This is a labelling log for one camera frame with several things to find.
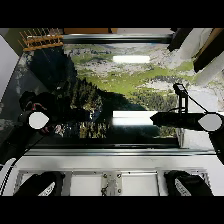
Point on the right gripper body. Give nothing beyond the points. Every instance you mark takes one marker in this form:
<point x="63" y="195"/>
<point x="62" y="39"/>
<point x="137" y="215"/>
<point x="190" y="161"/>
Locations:
<point x="178" y="120"/>

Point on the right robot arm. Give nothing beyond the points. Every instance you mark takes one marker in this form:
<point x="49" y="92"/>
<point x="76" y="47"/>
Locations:
<point x="210" y="122"/>

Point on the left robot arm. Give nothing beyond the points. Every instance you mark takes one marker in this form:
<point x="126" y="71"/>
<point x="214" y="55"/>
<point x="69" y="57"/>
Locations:
<point x="38" y="120"/>

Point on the black garment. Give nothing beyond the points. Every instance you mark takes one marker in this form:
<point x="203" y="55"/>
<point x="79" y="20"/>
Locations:
<point x="179" y="38"/>
<point x="210" y="53"/>

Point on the white garment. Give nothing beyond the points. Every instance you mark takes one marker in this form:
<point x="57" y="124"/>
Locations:
<point x="196" y="41"/>

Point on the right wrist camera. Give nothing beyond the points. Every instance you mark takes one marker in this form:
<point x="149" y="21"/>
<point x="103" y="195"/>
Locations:
<point x="182" y="100"/>

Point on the silver frame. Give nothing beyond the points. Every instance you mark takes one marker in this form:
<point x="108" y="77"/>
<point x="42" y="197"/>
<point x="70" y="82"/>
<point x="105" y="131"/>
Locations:
<point x="113" y="151"/>

